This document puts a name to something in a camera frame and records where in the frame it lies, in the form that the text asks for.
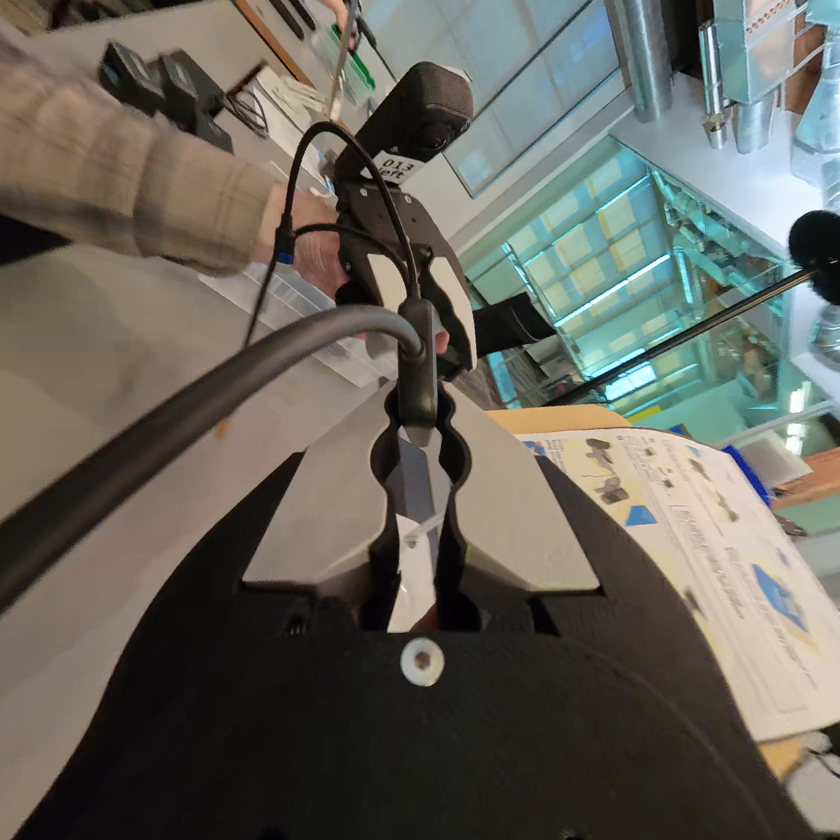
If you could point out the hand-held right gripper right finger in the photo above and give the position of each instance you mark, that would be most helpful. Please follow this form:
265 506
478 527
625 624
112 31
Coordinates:
525 525

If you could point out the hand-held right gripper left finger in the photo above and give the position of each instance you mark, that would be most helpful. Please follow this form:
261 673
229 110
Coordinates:
315 525

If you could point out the clear plastic bin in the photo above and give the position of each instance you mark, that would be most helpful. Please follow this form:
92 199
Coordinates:
302 309

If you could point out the instruction sheet on stand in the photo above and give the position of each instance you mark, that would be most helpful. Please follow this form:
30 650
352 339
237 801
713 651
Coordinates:
578 418

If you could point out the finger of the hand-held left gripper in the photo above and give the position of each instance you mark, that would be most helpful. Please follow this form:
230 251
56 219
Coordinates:
387 282
453 315

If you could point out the green plastic bin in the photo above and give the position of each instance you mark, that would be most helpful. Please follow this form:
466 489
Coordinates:
352 59

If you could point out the person's left forearm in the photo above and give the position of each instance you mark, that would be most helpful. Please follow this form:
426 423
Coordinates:
131 171

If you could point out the person's left hand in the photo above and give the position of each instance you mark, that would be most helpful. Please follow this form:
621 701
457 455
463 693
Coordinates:
315 243

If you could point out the small black adapter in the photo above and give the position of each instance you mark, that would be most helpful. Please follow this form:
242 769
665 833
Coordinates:
131 72
197 95

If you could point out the printed instruction sheet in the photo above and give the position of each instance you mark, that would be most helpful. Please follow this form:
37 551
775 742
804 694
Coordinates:
709 565

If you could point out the black pole stand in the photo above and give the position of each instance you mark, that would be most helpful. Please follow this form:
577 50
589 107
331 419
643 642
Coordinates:
814 263

